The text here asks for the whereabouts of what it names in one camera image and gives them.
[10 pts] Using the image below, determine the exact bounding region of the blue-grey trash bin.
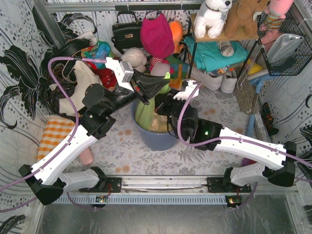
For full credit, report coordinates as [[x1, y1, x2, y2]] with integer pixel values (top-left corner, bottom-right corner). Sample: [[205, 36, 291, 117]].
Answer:
[[130, 100, 178, 151]]

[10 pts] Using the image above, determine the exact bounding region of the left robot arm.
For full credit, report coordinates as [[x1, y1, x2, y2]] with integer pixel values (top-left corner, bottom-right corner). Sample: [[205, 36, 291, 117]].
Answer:
[[19, 71, 170, 205]]

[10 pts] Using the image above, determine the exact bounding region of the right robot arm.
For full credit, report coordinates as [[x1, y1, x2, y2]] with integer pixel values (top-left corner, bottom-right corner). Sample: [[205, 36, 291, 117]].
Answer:
[[155, 92, 296, 191]]

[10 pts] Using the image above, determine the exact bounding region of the magenta cloth bag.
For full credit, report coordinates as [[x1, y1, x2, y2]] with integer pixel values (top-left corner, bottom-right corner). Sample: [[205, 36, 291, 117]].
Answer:
[[140, 13, 175, 59]]

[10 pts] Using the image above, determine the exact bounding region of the cream canvas tote bag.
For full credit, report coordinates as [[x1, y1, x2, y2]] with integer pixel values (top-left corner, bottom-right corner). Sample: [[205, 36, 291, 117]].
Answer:
[[46, 60, 102, 117]]

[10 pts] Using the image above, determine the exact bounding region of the pink white plush doll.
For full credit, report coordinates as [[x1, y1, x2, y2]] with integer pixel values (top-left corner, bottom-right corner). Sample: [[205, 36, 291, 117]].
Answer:
[[150, 57, 174, 77]]

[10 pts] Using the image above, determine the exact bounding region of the crumpled brown paper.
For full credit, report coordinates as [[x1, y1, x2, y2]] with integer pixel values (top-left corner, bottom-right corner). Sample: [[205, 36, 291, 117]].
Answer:
[[150, 114, 171, 133]]

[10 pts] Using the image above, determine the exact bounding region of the white fluffy plush lamb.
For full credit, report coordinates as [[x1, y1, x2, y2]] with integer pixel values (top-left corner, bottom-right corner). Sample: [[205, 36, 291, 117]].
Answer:
[[121, 47, 147, 73]]

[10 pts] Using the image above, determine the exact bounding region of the red cloth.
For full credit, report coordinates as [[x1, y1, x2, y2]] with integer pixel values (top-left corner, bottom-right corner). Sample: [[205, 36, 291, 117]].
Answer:
[[93, 68, 117, 90]]

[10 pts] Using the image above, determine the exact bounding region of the rainbow striped cloth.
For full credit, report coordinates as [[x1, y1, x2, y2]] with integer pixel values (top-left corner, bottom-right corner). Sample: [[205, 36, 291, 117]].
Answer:
[[166, 56, 189, 90]]

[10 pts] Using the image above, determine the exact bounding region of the colourful printed cloth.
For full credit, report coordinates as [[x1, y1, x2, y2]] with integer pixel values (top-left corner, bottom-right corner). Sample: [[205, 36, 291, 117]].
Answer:
[[81, 41, 114, 59]]

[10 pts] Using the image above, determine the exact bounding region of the black leather handbag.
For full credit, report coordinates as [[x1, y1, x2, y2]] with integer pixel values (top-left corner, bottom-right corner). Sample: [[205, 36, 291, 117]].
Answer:
[[111, 11, 143, 55]]

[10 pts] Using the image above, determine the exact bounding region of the orange plush toy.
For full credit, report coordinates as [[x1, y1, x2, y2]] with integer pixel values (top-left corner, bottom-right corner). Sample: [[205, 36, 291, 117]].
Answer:
[[169, 20, 183, 54]]

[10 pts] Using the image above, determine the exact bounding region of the teal folded cloth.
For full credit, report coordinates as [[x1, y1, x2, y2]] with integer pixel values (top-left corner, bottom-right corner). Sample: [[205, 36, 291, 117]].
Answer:
[[194, 41, 248, 72]]

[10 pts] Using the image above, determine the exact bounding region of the white sneaker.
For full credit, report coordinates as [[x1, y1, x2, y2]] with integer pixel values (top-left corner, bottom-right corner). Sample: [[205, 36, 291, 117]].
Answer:
[[220, 69, 238, 94]]

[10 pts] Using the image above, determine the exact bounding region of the black hat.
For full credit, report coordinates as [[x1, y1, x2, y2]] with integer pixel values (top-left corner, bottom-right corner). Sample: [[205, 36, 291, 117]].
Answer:
[[53, 38, 91, 58]]

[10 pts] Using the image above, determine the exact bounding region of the grey small plush ball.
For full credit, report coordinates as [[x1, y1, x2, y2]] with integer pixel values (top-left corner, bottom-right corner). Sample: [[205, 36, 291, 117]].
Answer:
[[218, 41, 234, 57]]

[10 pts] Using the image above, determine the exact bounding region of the pink glasses case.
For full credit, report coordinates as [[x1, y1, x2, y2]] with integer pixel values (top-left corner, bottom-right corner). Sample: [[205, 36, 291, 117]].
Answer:
[[78, 147, 94, 166]]

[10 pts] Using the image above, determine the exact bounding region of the orange checked towel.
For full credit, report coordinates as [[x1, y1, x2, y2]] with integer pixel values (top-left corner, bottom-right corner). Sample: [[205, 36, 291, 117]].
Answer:
[[36, 115, 75, 161]]

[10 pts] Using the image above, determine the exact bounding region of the white plush dog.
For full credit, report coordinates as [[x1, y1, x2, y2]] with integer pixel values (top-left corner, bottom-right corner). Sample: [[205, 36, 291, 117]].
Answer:
[[194, 0, 233, 39]]

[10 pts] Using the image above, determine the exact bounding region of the brown teddy bear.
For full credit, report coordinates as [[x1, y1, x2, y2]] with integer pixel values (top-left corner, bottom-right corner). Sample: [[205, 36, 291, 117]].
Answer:
[[225, 0, 271, 38]]

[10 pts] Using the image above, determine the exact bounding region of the silver foil pouch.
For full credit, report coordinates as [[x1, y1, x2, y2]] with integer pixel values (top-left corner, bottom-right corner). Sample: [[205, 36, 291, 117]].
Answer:
[[267, 34, 304, 63]]

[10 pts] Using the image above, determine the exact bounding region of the pink plush toy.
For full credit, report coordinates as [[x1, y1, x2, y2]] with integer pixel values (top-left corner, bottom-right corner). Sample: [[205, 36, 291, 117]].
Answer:
[[264, 0, 293, 29]]

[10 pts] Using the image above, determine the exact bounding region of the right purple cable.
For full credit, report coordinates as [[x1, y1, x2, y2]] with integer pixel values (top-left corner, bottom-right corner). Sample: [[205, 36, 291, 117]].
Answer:
[[176, 81, 312, 183]]

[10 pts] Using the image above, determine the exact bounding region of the purple cable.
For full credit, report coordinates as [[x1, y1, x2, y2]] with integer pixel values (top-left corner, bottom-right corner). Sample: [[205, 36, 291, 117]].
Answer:
[[0, 56, 108, 213], [176, 81, 312, 183]]

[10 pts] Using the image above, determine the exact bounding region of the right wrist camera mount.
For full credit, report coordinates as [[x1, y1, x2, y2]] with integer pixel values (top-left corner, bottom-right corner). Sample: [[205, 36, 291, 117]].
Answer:
[[173, 80, 201, 100]]

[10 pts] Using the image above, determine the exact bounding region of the metal mounting rail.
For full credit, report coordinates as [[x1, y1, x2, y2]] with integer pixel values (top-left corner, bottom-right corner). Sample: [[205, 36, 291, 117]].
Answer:
[[54, 175, 298, 210]]

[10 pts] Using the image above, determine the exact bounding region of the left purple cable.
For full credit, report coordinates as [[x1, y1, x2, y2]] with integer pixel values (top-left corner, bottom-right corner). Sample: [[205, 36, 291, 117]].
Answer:
[[0, 56, 108, 213]]

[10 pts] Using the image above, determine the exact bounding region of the black wire basket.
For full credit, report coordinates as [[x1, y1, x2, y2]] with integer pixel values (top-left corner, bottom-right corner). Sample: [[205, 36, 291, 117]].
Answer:
[[257, 12, 312, 77]]

